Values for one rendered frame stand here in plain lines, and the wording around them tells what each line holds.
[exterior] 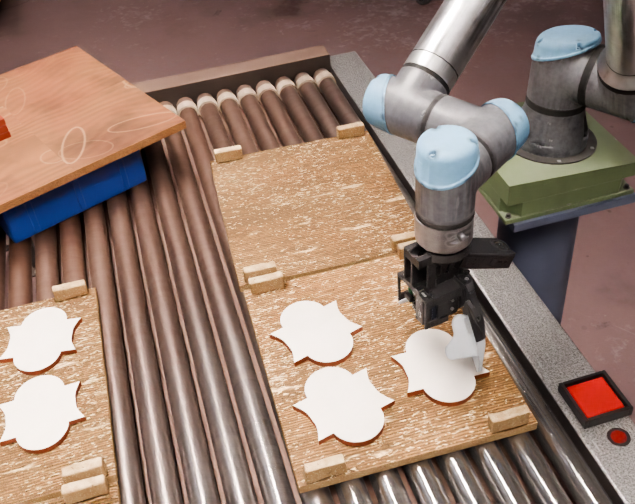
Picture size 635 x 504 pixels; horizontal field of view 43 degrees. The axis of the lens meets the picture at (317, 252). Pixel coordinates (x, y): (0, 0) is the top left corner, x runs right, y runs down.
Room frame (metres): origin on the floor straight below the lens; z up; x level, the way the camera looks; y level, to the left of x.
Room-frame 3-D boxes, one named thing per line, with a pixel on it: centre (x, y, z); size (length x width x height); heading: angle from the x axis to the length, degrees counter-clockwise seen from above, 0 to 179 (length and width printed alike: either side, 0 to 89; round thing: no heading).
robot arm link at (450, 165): (0.80, -0.17, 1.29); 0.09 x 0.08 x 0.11; 137
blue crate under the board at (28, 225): (1.44, 0.55, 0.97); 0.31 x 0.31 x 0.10; 36
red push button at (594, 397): (0.72, -0.38, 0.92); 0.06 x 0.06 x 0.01; 12
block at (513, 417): (0.68, -0.24, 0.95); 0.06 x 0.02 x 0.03; 101
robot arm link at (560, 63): (1.35, -0.51, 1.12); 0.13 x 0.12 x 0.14; 47
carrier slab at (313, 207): (1.26, 0.00, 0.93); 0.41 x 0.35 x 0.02; 9
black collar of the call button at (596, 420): (0.72, -0.38, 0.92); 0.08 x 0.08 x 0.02; 12
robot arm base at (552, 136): (1.36, -0.50, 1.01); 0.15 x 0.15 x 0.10
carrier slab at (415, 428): (0.85, -0.08, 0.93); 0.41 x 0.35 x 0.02; 11
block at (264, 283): (1.02, 0.09, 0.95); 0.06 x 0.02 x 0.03; 101
